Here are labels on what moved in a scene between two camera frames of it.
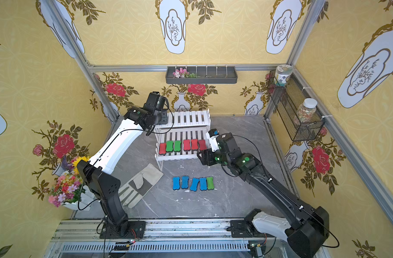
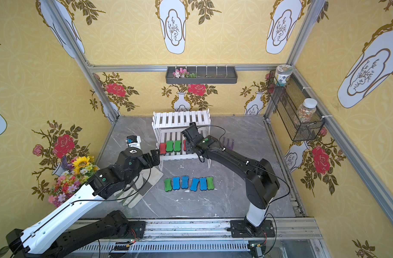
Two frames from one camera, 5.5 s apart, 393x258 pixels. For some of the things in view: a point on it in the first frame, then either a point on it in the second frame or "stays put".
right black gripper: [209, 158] -> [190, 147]
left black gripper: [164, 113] -> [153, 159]
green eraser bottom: [177, 145] stays put
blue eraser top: [175, 183] stays put
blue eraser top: [184, 181] stays put
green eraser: [210, 183] stays put
